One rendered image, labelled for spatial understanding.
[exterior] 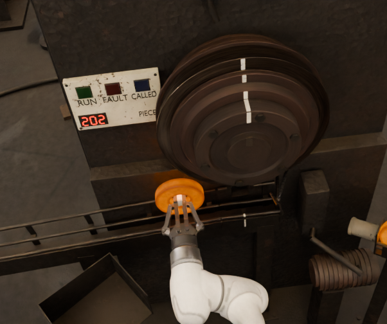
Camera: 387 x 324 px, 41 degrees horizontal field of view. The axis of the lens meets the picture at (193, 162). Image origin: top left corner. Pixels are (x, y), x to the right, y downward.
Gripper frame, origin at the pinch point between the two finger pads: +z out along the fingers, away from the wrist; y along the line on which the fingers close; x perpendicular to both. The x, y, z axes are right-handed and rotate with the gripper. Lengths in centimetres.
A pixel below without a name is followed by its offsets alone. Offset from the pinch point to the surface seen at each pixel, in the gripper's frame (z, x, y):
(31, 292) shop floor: 17, -85, -76
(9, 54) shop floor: 208, -95, -113
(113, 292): -18.8, -22.7, -25.3
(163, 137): -0.7, 27.9, -1.5
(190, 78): 0.2, 46.6, 7.5
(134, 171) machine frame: 9.2, 2.5, -13.3
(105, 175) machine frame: 9.1, 2.5, -22.6
